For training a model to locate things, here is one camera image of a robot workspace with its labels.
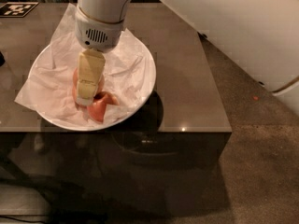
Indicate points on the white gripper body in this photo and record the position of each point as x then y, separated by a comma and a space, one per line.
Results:
97, 34

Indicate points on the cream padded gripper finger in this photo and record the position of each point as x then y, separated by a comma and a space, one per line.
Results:
91, 64

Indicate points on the red-yellow apple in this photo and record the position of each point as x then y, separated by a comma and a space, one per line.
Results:
75, 80

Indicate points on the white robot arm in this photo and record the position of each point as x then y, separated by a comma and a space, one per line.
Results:
261, 36

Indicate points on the lower left apple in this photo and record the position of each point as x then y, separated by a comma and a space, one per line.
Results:
74, 94

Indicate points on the white bowl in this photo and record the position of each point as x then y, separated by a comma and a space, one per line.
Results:
141, 87

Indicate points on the lower right red apple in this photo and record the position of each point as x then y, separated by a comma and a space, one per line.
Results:
98, 108

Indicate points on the crumpled white paper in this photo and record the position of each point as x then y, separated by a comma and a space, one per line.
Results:
124, 66

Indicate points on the dark object at left edge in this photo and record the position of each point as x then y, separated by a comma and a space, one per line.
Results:
2, 59

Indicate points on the black white marker tag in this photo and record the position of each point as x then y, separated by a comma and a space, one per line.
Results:
16, 9

